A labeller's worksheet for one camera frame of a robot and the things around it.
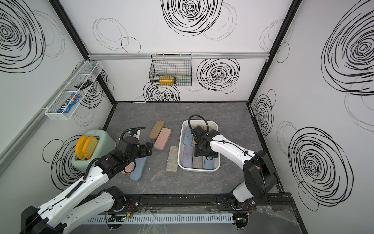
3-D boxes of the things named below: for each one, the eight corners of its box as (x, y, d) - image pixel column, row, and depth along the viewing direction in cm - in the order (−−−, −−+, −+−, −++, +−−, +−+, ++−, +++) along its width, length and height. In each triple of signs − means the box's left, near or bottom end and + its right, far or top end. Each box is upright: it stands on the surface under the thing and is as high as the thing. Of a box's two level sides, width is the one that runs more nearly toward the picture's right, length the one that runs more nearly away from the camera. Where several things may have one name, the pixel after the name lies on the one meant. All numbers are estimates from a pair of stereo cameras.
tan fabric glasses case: (148, 138, 100) (147, 136, 98) (158, 121, 109) (158, 119, 107) (155, 140, 99) (154, 138, 97) (165, 123, 108) (164, 121, 106)
